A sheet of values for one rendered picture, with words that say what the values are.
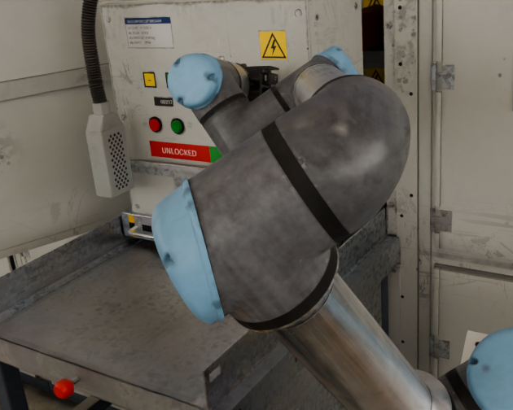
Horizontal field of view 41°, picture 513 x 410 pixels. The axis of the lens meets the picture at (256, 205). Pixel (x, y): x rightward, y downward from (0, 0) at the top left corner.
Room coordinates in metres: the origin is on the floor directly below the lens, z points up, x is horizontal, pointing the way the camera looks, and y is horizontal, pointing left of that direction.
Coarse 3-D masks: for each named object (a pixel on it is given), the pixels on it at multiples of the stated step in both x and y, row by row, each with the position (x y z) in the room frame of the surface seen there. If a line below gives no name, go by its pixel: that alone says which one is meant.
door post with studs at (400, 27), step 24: (384, 0) 1.39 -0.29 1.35; (408, 0) 1.36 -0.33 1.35; (384, 24) 1.37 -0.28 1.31; (408, 24) 1.36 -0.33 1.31; (384, 48) 1.39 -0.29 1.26; (408, 48) 1.36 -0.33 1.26; (384, 72) 1.39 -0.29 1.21; (408, 72) 1.36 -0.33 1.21; (408, 96) 1.36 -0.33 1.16; (408, 168) 1.36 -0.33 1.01; (408, 192) 1.36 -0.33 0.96; (408, 216) 1.36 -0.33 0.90; (408, 240) 1.36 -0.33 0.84; (408, 264) 1.36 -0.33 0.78; (408, 288) 1.36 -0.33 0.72; (408, 312) 1.36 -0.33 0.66; (408, 336) 1.36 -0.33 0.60; (408, 360) 1.36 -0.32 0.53
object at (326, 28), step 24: (144, 0) 1.41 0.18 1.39; (168, 0) 1.38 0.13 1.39; (192, 0) 1.34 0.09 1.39; (216, 0) 1.31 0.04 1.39; (312, 0) 1.22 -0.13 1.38; (336, 0) 1.30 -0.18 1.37; (360, 0) 1.39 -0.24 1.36; (312, 24) 1.22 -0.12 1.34; (336, 24) 1.30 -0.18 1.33; (360, 24) 1.38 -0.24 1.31; (312, 48) 1.21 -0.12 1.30; (360, 48) 1.38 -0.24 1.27; (360, 72) 1.38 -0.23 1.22
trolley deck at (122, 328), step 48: (144, 240) 1.49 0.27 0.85; (384, 240) 1.37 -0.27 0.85; (96, 288) 1.26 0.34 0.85; (144, 288) 1.24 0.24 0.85; (0, 336) 1.10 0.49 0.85; (48, 336) 1.08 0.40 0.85; (96, 336) 1.07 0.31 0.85; (144, 336) 1.05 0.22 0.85; (192, 336) 1.04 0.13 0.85; (96, 384) 0.96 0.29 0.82; (144, 384) 0.91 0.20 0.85; (192, 384) 0.90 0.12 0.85; (240, 384) 0.88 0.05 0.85
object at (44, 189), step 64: (0, 0) 1.56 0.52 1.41; (64, 0) 1.64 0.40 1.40; (0, 64) 1.55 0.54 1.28; (64, 64) 1.63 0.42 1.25; (0, 128) 1.53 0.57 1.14; (64, 128) 1.61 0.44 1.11; (0, 192) 1.51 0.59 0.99; (64, 192) 1.60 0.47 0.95; (128, 192) 1.69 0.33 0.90; (0, 256) 1.47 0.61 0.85
